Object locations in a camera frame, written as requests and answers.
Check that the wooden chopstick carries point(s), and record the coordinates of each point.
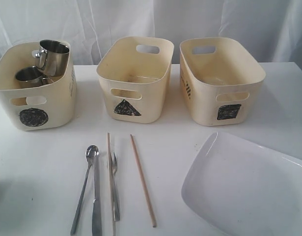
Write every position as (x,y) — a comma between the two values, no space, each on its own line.
(110,183)
(144,185)

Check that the steel mug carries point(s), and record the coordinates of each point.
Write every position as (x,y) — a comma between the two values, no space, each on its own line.
(52,57)
(31,77)

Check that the cream bin with triangle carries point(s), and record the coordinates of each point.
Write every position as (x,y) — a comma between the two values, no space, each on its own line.
(134,77)

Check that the steel fork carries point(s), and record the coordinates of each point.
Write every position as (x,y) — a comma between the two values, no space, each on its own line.
(116,209)

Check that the steel spoon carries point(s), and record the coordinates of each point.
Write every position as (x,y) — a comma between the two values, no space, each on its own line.
(91,152)

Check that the cream bin with square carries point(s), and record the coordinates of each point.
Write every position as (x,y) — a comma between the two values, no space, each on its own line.
(219,79)

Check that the cream bin with circle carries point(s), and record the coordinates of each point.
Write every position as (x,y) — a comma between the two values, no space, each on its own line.
(44,107)

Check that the steel table knife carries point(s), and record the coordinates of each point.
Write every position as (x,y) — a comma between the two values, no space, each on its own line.
(96,214)

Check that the white square plate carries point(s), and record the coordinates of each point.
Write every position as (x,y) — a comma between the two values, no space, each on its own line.
(244,189)

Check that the white curtain backdrop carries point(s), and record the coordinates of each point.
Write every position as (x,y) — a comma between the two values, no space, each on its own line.
(271,30)

